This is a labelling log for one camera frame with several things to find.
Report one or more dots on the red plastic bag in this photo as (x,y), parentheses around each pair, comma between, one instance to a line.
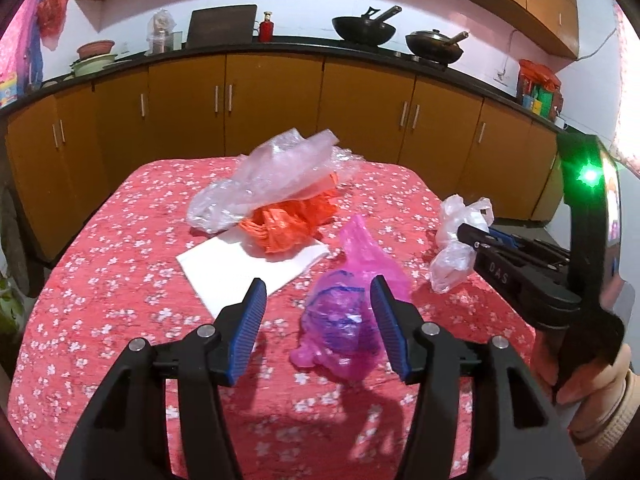
(51,18)
(280,227)

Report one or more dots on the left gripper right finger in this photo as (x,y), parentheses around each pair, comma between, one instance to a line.
(516,433)

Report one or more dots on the black countertop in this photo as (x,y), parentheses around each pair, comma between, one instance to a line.
(289,46)

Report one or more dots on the colourful carton box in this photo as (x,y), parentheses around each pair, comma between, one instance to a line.
(8,89)

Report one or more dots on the white paper sheet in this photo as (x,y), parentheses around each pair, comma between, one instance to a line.
(221,269)

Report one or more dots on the bagged jars on counter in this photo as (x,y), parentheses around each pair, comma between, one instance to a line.
(160,28)

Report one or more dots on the hanging red plastic bag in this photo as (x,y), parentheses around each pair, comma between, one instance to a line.
(51,18)

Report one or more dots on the black wok left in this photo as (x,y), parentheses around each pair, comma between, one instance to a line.
(370,29)

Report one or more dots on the lower wooden cabinets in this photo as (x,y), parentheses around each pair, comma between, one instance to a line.
(70,148)

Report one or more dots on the pink plastic bag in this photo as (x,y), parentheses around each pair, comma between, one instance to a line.
(337,329)

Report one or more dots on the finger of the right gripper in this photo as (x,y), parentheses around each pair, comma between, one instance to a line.
(487,248)
(538,249)

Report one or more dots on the pink blue hanging cloth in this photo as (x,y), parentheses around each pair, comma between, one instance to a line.
(21,48)

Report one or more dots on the white plastic bag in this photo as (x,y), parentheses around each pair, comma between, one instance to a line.
(455,260)

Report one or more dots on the translucent pinkish plastic bag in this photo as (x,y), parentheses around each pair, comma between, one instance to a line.
(286,167)

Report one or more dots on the green basin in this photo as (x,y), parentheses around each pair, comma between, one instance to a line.
(92,65)

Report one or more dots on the red floral tablecloth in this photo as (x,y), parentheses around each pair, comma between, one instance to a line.
(121,279)

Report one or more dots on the wall power socket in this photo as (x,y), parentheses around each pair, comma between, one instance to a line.
(501,78)

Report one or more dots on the black wok with lid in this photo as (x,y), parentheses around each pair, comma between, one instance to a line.
(434,46)

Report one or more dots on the floral window curtain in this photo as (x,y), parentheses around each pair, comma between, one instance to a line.
(626,135)

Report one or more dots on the dark cutting board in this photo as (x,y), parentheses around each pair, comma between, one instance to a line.
(221,26)

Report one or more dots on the green box on counter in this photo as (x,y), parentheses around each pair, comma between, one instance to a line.
(541,101)

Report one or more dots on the red-brown basin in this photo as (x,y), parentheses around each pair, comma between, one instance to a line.
(98,47)

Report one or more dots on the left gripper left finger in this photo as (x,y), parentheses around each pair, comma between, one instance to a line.
(122,434)

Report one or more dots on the person's right hand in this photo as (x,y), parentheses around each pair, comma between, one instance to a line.
(570,397)

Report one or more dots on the red bag on counter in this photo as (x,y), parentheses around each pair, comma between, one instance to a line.
(538,74)

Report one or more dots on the red bottle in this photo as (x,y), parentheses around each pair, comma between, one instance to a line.
(265,28)

